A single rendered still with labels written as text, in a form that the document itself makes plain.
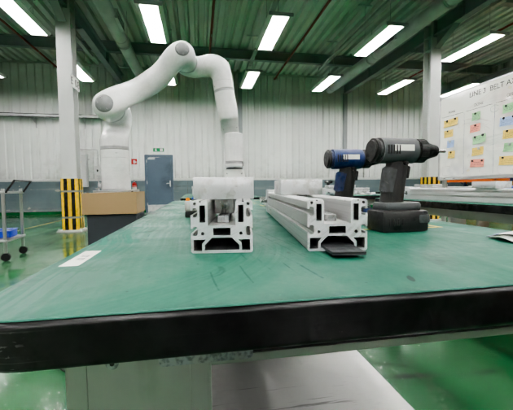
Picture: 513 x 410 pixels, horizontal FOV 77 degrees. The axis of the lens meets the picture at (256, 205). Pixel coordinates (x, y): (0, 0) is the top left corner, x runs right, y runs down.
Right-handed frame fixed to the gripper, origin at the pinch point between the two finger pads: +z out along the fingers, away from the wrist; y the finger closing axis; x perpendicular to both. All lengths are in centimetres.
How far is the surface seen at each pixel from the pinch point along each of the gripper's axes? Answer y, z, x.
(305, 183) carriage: -20, -7, 66
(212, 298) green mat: 0, 4, 120
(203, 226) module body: 3, 0, 98
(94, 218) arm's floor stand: 58, 5, 14
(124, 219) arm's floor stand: 46.4, 6.1, 12.3
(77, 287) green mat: 15, 4, 116
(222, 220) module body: 0, -1, 94
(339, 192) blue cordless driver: -33, -5, 54
